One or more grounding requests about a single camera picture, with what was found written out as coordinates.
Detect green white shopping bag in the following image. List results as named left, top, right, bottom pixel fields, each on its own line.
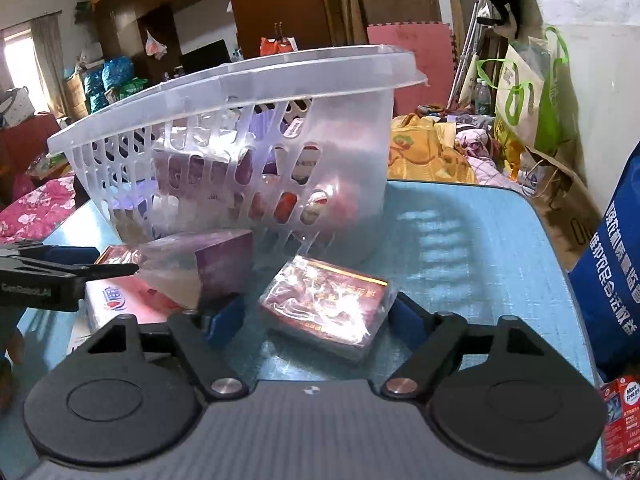
left=476, top=26, right=570, bottom=155

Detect window curtains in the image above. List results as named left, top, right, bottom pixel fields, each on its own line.
left=1, top=11, right=67, bottom=118

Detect person's left hand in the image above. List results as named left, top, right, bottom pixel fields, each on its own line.
left=0, top=328, right=24, bottom=412

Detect pink foam mat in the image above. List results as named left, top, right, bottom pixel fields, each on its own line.
left=367, top=22, right=456, bottom=116

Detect yellow patterned blanket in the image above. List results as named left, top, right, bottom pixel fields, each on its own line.
left=387, top=114, right=477, bottom=184

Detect purple box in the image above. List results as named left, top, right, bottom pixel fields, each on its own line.
left=136, top=229, right=254, bottom=310

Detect pink white tissue box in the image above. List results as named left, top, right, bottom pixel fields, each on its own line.
left=85, top=274, right=184, bottom=332

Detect pink floral bedding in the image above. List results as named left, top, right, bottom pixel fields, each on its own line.
left=0, top=174, right=76, bottom=244

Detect white plastic laundry basket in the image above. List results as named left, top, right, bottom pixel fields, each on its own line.
left=48, top=44, right=426, bottom=264

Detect red box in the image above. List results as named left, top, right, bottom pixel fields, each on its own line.
left=258, top=256, right=397, bottom=362

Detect dark red wooden wardrobe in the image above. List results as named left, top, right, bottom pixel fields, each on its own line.
left=90, top=0, right=349, bottom=82

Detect blue fabric shopping bag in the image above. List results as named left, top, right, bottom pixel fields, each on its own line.
left=570, top=150, right=640, bottom=380

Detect orange white hanging bag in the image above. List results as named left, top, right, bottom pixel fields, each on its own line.
left=259, top=37, right=297, bottom=56

